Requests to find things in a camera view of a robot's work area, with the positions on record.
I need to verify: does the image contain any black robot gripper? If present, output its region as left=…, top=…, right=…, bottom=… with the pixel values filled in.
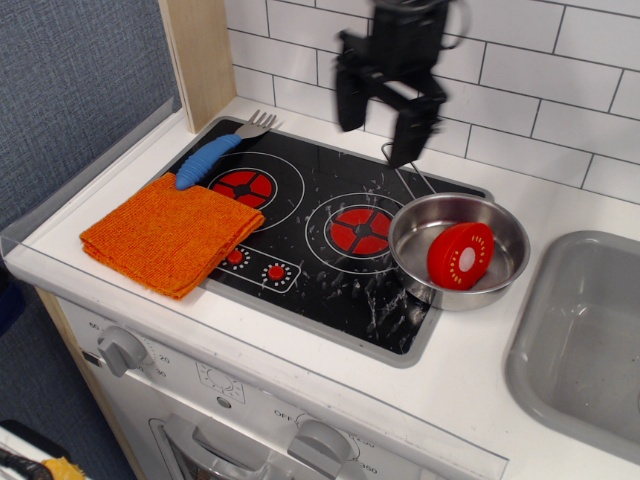
left=335, top=4, right=446, bottom=168

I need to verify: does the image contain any red toy tomato half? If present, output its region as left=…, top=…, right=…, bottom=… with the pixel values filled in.
left=427, top=222, right=495, bottom=290

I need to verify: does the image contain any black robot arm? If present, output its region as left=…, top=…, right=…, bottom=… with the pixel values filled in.
left=335, top=1, right=449, bottom=168

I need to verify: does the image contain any silver metal pan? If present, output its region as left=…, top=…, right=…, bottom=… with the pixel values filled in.
left=388, top=168, right=530, bottom=311

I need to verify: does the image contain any black toy stovetop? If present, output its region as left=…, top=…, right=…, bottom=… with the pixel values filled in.
left=164, top=115, right=495, bottom=370

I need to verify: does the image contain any orange knitted cloth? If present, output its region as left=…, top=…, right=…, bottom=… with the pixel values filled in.
left=80, top=173, right=265, bottom=300

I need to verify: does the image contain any grey toy sink basin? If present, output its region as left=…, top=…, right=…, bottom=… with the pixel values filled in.
left=506, top=231, right=639, bottom=463

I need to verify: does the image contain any grey right oven knob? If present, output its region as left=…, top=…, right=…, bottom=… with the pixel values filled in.
left=287, top=420, right=354, bottom=479

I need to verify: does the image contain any grey oven knob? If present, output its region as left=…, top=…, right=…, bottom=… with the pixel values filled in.
left=287, top=420, right=354, bottom=479
left=97, top=326, right=147, bottom=377

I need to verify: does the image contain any grey left oven knob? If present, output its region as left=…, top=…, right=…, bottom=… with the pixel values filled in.
left=97, top=326, right=147, bottom=377

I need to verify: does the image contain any white toy oven front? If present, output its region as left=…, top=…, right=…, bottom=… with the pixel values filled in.
left=60, top=301, right=507, bottom=479

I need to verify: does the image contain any yellow cloth at corner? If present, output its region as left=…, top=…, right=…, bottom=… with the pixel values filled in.
left=42, top=457, right=87, bottom=480

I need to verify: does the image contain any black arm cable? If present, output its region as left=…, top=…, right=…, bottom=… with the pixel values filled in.
left=439, top=0, right=473, bottom=51

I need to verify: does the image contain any blue handled toy fork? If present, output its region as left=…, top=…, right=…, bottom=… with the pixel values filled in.
left=175, top=110, right=277, bottom=191

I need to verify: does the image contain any light wooden post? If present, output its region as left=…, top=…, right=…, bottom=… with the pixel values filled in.
left=158, top=0, right=237, bottom=133

